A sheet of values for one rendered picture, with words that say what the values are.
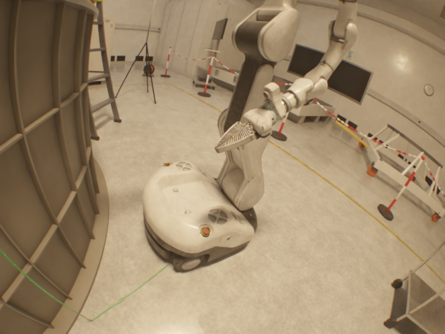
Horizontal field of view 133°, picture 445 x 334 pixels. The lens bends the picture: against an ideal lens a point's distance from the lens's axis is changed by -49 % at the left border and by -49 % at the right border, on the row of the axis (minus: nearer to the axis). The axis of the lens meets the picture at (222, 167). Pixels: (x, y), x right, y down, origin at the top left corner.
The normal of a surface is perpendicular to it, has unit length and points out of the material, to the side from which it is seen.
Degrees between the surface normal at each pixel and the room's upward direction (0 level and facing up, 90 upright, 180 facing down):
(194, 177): 74
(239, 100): 87
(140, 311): 0
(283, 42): 90
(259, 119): 39
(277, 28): 84
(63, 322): 0
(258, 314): 0
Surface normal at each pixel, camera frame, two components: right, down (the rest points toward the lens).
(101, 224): 0.24, -0.80
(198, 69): 0.64, 0.55
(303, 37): -0.73, 0.22
